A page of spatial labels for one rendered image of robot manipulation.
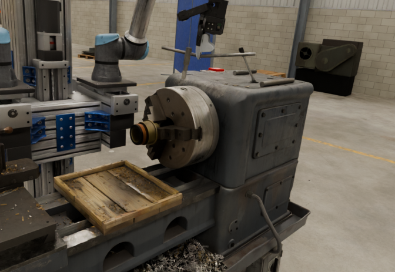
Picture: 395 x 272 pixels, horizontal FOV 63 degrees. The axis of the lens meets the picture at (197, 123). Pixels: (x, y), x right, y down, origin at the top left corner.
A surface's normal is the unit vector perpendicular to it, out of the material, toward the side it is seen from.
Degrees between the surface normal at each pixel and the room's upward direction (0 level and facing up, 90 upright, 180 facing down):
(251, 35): 90
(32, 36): 90
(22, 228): 0
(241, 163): 89
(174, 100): 90
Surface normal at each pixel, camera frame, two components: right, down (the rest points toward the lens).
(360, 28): -0.62, 0.17
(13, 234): 0.09, -0.96
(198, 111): 0.61, -0.37
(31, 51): 0.69, 0.26
